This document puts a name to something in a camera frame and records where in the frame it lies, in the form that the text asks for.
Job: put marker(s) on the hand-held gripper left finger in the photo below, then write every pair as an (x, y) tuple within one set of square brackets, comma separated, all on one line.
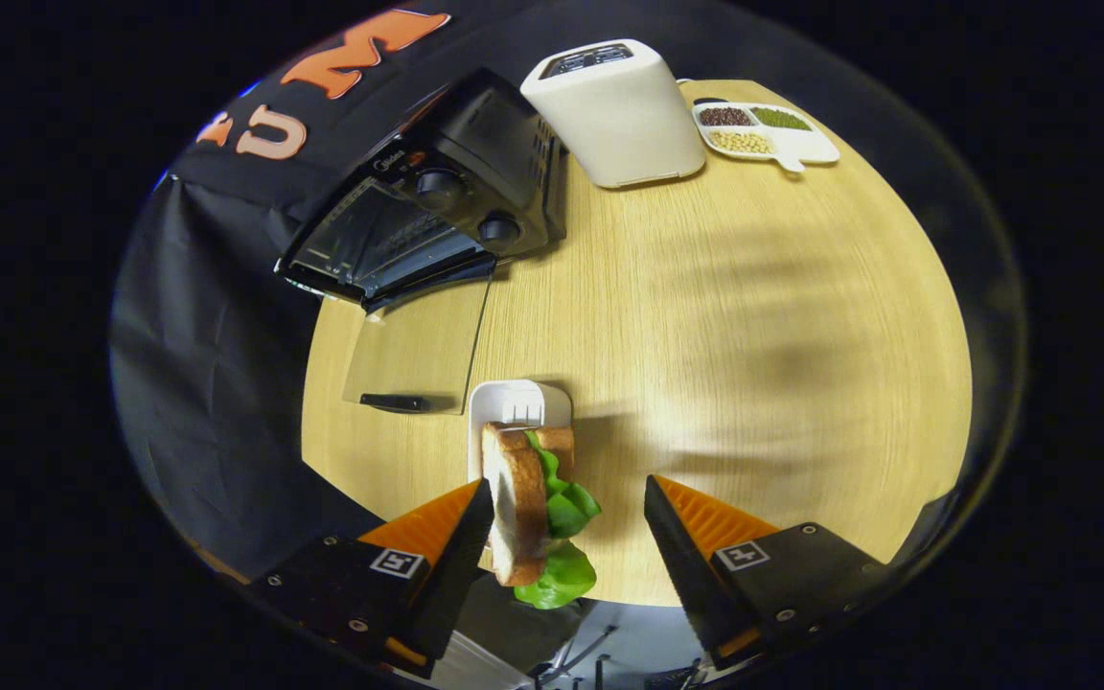
[(451, 575)]

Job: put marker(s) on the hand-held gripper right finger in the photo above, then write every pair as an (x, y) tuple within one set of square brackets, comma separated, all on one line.
[(691, 575)]

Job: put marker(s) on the sandwich with green lettuce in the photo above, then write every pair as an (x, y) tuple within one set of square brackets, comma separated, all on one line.
[(518, 508)]

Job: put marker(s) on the black toaster oven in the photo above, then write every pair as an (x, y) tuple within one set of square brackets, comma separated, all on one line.
[(504, 144)]

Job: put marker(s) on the white bread toaster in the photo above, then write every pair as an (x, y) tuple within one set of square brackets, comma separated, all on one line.
[(619, 115)]

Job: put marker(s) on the black metal stand legs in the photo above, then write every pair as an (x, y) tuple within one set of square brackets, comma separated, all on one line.
[(571, 661)]

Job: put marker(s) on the white rectangular tray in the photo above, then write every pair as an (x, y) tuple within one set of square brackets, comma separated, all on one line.
[(521, 401)]

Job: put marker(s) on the white divided dish with beans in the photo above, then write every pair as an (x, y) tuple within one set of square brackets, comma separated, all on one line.
[(796, 142)]

